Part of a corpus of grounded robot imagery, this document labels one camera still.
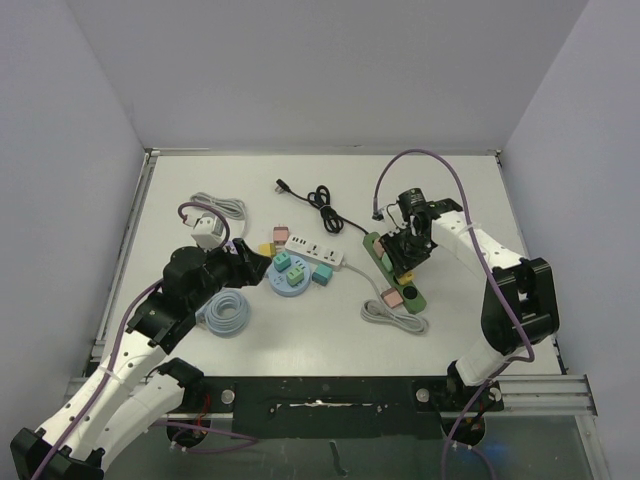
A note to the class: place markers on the teal charger dark base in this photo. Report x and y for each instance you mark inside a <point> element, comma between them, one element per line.
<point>322,275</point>

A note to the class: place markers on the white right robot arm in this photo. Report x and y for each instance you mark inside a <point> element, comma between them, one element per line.
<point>519,307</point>

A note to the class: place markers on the yellow olive charger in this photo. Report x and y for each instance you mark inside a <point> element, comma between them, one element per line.
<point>268,250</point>

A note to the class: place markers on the white USB power strip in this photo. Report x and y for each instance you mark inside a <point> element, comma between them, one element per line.
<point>315,252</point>

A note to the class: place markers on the green power strip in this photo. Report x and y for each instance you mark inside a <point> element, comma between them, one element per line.
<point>414,302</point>

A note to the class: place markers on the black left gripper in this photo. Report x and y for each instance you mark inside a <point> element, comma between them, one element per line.
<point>247,267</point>

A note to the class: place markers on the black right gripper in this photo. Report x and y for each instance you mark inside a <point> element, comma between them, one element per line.
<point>405,248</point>

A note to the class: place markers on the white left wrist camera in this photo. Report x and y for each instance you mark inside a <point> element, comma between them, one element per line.
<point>208,232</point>

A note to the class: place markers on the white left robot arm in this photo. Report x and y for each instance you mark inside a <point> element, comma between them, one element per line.
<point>137,383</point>

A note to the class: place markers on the aluminium frame rail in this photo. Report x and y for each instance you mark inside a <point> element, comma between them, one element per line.
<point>549,424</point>

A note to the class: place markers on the pink charger near strip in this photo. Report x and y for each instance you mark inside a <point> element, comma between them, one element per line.
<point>280,235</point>

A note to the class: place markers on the small pink charger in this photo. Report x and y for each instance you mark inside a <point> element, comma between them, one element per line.
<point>392,298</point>

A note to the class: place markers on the pink brown charger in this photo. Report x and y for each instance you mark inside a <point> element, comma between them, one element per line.
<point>378,248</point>

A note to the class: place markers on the round blue power socket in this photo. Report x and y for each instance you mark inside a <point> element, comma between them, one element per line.
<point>277,281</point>

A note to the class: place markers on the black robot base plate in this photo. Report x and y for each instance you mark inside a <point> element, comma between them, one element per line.
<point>336,407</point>

